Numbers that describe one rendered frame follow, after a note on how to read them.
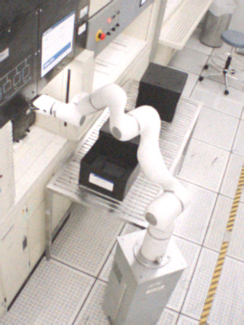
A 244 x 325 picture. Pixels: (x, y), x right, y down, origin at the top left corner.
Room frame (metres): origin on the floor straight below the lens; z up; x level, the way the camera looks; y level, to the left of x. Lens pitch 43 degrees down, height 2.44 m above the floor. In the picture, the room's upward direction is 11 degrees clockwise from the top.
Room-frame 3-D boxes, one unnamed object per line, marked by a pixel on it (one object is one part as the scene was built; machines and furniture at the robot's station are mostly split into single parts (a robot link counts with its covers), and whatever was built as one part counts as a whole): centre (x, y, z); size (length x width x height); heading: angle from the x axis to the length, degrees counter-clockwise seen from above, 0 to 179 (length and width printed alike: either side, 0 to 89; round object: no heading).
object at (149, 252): (1.18, -0.24, 0.85); 0.19 x 0.19 x 0.18
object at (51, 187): (2.03, -0.06, 0.38); 1.30 x 0.60 x 0.76; 166
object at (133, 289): (1.18, -0.24, 0.38); 0.28 x 0.28 x 0.76; 31
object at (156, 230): (1.16, -0.22, 1.07); 0.19 x 0.12 x 0.24; 143
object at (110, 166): (1.63, 0.05, 0.85); 0.28 x 0.28 x 0.17; 74
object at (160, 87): (2.42, -0.17, 0.89); 0.29 x 0.29 x 0.25; 80
